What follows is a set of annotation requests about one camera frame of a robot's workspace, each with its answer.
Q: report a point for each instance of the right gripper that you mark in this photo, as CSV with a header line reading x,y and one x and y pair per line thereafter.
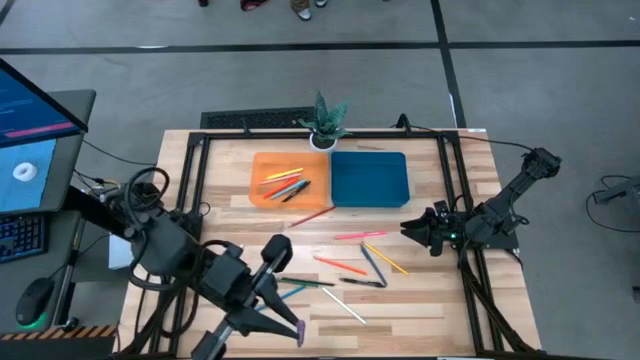
x,y
450,227

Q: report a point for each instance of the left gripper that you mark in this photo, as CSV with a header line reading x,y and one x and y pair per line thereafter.
x,y
252,290

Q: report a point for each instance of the purple pen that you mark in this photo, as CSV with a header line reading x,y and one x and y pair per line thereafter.
x,y
300,334

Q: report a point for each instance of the yellow pencil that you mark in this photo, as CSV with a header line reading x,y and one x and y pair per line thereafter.
x,y
385,258

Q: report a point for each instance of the dark blue pencil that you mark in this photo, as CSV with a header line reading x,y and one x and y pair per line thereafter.
x,y
373,265

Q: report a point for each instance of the pink pencil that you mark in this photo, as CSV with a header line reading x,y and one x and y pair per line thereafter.
x,y
360,234

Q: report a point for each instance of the white pencil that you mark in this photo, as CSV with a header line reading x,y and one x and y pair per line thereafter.
x,y
344,305

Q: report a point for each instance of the black grip ballpoint pen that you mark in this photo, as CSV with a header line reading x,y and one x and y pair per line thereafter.
x,y
362,282

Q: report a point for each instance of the red pencil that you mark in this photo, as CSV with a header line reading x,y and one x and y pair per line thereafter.
x,y
311,216

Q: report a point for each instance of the slim black pen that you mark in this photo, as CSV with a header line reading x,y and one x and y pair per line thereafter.
x,y
296,191

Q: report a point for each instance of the orange-red pen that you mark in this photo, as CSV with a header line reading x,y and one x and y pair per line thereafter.
x,y
281,188

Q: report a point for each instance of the yellow highlighter pen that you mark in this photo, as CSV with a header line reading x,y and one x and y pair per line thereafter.
x,y
284,173

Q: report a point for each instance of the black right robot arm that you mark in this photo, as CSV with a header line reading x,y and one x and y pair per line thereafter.
x,y
500,207

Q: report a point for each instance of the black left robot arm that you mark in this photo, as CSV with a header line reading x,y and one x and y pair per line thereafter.
x,y
165,247

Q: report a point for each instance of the light blue pencil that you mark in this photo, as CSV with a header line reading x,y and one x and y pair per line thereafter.
x,y
290,294

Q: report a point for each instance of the green pencil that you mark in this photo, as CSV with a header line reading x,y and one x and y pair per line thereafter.
x,y
297,283

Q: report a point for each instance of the blue plastic tray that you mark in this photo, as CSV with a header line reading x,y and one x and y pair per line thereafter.
x,y
370,180

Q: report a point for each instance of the white label sticker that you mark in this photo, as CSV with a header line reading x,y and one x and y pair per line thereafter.
x,y
476,130

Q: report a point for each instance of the orange plastic tray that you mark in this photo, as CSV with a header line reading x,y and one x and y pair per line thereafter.
x,y
312,165

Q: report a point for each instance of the snake plant in white pot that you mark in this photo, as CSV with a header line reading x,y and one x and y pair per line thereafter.
x,y
325,127

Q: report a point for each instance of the black floor mat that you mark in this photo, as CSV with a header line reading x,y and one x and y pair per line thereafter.
x,y
250,119

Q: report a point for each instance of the grey floor stand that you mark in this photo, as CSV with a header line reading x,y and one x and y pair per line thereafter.
x,y
620,191

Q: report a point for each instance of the black yellow hazard-striped panel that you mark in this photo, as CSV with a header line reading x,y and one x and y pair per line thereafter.
x,y
50,347

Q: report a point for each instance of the black computer mouse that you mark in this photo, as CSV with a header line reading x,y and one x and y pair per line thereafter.
x,y
34,300

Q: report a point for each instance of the person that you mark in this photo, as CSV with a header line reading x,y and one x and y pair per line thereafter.
x,y
302,11
252,4

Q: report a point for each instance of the black keyboard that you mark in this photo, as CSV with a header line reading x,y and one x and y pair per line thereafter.
x,y
22,237

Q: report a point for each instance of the grey desk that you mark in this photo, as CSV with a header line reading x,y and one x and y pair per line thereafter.
x,y
10,285

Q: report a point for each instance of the monitor with light blue picture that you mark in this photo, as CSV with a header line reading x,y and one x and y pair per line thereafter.
x,y
20,195

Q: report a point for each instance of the monitor with dark blue screen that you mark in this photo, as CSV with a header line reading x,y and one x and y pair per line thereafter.
x,y
30,110

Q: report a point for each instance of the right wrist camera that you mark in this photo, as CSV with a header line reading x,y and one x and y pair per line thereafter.
x,y
440,206

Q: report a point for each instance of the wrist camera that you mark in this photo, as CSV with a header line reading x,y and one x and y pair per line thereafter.
x,y
277,248
440,206

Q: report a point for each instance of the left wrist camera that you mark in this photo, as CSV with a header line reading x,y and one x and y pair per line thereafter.
x,y
277,248

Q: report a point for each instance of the black metal table frame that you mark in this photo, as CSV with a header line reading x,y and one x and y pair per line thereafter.
x,y
250,134

